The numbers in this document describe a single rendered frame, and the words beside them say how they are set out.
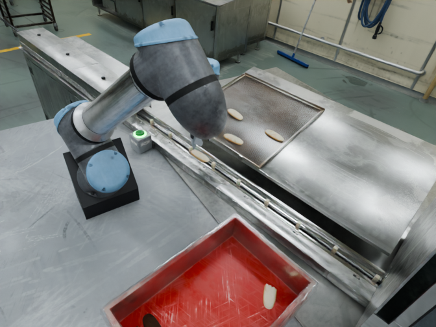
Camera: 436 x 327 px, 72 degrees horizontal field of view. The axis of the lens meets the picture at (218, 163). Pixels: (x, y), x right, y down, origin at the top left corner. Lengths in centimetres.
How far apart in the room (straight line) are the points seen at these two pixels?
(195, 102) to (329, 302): 72
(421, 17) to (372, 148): 327
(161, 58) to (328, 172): 87
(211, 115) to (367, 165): 88
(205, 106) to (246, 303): 60
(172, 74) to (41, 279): 74
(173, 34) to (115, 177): 45
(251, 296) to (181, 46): 71
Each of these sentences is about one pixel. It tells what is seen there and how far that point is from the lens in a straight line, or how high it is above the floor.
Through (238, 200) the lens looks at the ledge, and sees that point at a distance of 113.
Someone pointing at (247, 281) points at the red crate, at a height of 82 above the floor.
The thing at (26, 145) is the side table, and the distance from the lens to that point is 157.
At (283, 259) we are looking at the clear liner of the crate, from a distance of 94.
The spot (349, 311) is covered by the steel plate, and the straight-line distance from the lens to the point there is 105.
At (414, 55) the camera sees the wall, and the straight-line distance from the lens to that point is 464.
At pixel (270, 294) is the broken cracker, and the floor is 83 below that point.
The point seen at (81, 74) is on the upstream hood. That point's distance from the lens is 187.
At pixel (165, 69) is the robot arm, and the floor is 145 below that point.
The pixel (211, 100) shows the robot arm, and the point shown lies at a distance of 58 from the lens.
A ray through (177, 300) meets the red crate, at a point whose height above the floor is 82.
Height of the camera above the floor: 169
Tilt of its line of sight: 41 degrees down
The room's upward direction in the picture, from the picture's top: 6 degrees clockwise
